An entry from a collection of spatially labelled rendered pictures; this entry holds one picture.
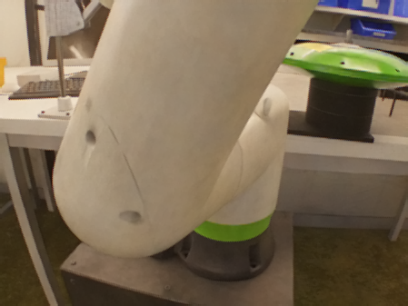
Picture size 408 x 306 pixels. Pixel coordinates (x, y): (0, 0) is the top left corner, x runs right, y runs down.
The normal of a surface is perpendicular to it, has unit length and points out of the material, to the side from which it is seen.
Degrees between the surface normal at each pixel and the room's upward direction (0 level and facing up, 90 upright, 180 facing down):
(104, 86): 84
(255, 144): 78
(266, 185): 90
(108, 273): 0
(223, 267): 62
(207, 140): 112
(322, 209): 90
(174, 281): 0
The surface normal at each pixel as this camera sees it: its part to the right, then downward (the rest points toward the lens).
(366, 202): -0.12, 0.40
